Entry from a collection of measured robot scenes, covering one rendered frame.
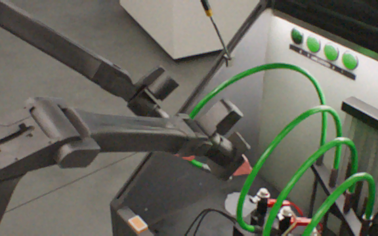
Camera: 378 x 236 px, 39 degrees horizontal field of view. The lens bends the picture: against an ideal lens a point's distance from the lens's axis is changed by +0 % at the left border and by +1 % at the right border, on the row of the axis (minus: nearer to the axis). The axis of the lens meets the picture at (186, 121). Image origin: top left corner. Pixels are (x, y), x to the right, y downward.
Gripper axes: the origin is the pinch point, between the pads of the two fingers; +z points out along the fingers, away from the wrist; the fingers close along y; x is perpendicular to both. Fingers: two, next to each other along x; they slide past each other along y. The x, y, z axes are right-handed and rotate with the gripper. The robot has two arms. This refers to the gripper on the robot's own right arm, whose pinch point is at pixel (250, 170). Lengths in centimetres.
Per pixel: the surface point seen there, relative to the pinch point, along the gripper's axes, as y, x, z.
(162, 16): -7, 295, 115
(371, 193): 15.0, -20.3, 10.1
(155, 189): -27.4, 28.5, 6.3
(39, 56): -98, 330, 69
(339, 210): 6.2, -10.1, 21.3
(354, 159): 17.8, -11.7, 9.4
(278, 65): 22.4, 8.0, -8.2
